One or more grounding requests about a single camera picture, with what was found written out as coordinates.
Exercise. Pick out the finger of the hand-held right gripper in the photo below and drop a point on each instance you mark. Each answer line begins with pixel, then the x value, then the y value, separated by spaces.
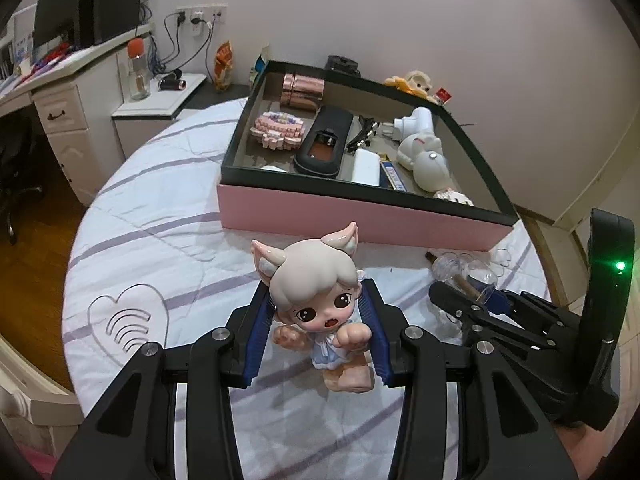
pixel 520 305
pixel 475 320

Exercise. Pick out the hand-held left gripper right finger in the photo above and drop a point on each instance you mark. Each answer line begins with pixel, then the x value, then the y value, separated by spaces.
pixel 374 332

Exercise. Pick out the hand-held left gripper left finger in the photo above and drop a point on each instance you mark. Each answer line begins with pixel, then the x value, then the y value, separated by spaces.
pixel 260 332

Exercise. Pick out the clear glass bottle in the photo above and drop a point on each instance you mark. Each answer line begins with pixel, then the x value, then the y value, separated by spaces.
pixel 450 270

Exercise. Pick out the cat-eared doll figure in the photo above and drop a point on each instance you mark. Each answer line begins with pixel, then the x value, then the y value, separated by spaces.
pixel 315 285

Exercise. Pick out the pink box with dark rim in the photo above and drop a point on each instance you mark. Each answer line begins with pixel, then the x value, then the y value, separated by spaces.
pixel 350 215

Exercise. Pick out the blue small box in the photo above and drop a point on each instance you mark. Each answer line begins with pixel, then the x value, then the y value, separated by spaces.
pixel 392 175

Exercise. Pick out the white rabbit night light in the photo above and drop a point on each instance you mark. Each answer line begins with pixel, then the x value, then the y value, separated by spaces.
pixel 425 162

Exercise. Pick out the white charger block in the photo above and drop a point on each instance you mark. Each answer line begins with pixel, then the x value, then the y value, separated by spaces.
pixel 365 167

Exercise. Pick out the black glasses case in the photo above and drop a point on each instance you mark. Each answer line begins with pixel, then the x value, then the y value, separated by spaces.
pixel 322 142

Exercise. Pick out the white plug-in night light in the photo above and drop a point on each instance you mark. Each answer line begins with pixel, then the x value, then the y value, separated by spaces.
pixel 415 120

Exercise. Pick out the rose gold metal cylinder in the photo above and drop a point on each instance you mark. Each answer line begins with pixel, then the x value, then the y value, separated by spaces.
pixel 302 91

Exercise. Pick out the person's right forearm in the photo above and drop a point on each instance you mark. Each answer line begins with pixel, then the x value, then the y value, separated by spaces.
pixel 585 455

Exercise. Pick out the white rounded object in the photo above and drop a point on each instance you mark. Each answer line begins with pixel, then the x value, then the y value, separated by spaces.
pixel 274 168

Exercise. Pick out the small red tag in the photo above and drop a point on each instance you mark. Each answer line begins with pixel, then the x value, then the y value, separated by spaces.
pixel 442 96

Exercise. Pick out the white bedside table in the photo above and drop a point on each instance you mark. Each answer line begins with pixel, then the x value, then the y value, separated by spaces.
pixel 150 127

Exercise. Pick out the beige plush toy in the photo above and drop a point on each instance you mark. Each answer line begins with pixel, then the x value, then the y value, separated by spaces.
pixel 419 82

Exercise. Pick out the yellow plush toy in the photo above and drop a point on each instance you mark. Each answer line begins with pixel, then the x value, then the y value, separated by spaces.
pixel 397 84

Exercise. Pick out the small black device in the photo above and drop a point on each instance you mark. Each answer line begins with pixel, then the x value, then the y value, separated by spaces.
pixel 172 82

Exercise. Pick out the blue and white packet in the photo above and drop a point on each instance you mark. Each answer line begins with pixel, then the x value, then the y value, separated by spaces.
pixel 260 66

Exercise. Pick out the black gadget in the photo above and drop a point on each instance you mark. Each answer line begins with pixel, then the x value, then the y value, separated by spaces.
pixel 342 65

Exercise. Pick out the orange snack bag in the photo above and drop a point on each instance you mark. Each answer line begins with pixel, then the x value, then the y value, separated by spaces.
pixel 224 65

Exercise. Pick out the white desk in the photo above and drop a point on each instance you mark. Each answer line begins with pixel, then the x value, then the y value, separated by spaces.
pixel 70 130

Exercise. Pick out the orange-capped water bottle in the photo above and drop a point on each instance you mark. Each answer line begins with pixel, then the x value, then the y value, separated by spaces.
pixel 139 75

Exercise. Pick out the black office chair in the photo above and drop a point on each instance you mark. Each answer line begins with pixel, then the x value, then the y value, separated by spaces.
pixel 15 170

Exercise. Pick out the black computer tower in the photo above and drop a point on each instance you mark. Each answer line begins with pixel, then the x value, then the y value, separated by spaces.
pixel 112 2

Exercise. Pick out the black computer monitor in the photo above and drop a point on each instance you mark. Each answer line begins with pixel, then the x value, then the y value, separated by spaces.
pixel 57 10

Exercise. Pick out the white bed frame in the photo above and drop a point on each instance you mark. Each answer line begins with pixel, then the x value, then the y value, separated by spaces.
pixel 35 385

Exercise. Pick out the white wall socket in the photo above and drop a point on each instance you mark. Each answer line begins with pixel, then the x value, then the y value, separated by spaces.
pixel 200 14

